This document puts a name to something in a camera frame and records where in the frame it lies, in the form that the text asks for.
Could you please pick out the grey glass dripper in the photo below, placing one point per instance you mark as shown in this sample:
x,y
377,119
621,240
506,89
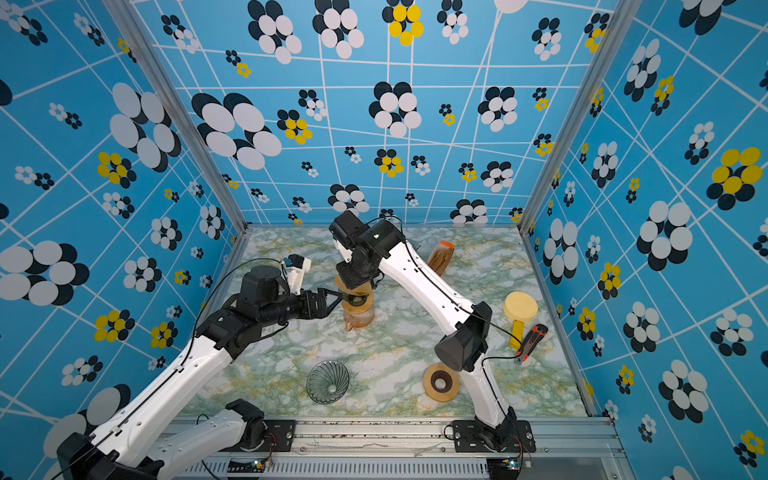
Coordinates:
x,y
327,382

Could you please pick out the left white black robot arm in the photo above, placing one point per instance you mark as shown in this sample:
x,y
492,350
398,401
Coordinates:
x,y
128,444

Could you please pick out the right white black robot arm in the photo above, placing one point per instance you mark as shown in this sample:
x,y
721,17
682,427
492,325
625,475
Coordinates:
x,y
370,250

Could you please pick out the red black small tool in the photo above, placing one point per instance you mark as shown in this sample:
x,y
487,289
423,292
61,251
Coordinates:
x,y
534,336

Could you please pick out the green glass dripper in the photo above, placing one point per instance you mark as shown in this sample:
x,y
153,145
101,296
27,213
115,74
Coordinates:
x,y
356,297

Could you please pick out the aluminium front rail frame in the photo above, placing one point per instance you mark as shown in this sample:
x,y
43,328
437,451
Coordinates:
x,y
417,448

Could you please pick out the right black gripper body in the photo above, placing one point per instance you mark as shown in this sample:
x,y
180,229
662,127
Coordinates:
x,y
354,273

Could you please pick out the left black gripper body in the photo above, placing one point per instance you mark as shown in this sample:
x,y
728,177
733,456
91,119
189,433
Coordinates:
x,y
301,306

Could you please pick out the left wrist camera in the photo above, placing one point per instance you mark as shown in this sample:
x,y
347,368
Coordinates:
x,y
295,267

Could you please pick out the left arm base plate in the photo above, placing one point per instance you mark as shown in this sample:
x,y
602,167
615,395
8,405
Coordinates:
x,y
282,433

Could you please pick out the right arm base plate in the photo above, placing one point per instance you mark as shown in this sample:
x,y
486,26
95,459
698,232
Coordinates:
x,y
472,436

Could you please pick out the amber glass carafe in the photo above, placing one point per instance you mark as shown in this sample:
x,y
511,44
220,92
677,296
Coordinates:
x,y
358,317

